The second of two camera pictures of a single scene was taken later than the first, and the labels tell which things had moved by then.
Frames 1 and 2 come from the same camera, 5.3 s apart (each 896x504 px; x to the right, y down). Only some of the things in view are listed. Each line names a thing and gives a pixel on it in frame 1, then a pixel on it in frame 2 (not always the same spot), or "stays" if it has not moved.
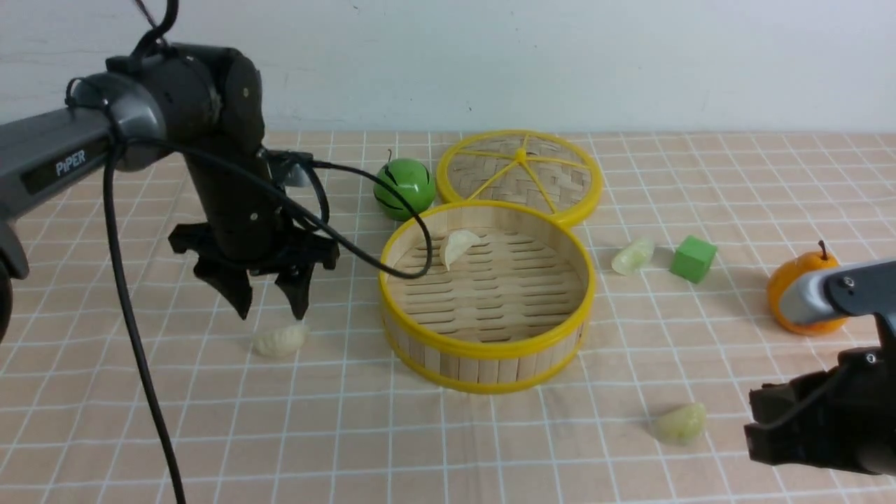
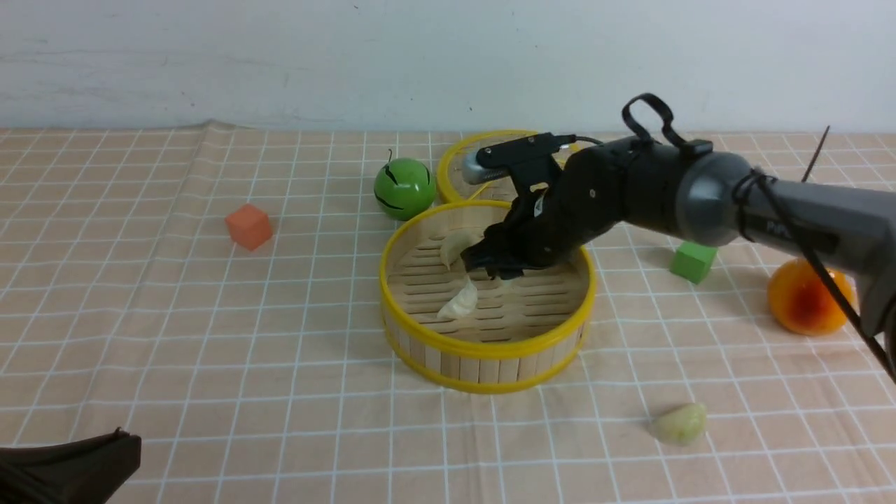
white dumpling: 282,341 → 463,303
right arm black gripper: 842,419 → 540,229
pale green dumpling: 682,427 stays
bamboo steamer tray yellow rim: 509,315 stays
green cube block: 692,258 stays
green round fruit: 412,180 stays
